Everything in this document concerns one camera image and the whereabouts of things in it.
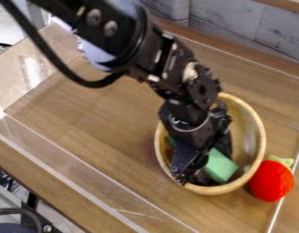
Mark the red toy strawberry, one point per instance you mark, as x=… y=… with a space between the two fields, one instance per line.
x=273 y=180

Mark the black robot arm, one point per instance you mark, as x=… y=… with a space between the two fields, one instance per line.
x=125 y=44

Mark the black table clamp base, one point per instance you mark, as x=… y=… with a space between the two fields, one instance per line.
x=32 y=222

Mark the green rectangular stick block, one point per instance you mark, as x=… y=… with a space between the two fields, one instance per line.
x=221 y=167

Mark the clear acrylic tray enclosure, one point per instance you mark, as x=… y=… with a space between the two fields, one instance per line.
x=79 y=145

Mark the brown wooden bowl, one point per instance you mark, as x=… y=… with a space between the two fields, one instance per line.
x=249 y=147

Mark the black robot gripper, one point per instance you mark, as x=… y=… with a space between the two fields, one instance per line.
x=201 y=129

